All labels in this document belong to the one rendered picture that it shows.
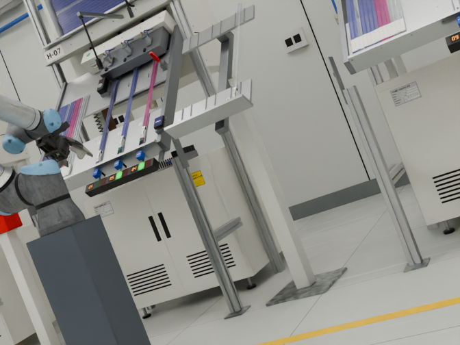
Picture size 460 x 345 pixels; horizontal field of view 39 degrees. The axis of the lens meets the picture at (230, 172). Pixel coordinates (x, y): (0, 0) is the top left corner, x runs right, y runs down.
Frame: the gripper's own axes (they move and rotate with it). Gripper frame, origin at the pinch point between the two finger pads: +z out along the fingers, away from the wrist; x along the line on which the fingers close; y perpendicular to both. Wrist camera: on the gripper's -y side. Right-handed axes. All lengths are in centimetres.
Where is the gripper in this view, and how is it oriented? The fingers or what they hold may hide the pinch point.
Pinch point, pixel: (80, 159)
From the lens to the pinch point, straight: 257.4
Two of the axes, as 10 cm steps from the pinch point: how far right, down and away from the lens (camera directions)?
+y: -0.4, 7.7, -6.4
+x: 8.4, -3.2, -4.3
